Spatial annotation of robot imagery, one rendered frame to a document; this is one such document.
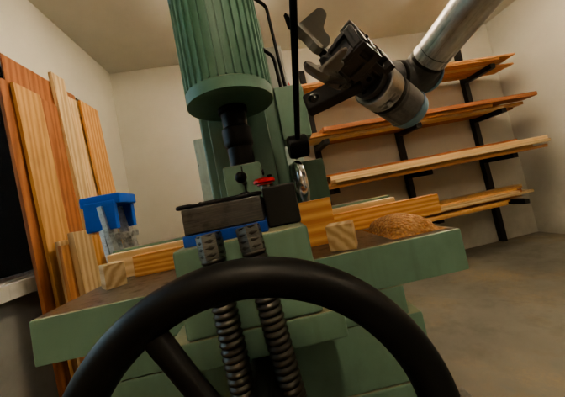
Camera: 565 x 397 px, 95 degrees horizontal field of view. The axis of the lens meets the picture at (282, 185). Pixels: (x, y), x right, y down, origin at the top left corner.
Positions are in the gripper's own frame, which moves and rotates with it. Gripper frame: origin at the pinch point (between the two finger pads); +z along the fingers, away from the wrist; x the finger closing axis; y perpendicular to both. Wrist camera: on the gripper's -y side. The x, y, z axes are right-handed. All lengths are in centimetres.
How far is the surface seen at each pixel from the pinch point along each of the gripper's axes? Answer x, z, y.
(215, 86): 1.2, 7.0, -12.7
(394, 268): 34.9, -15.1, -6.6
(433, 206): 22.9, -35.6, -4.0
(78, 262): -19, 17, -158
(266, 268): 36.7, 10.6, -1.7
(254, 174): 13.5, -2.7, -18.8
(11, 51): -142, 73, -139
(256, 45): -8.2, 0.7, -6.7
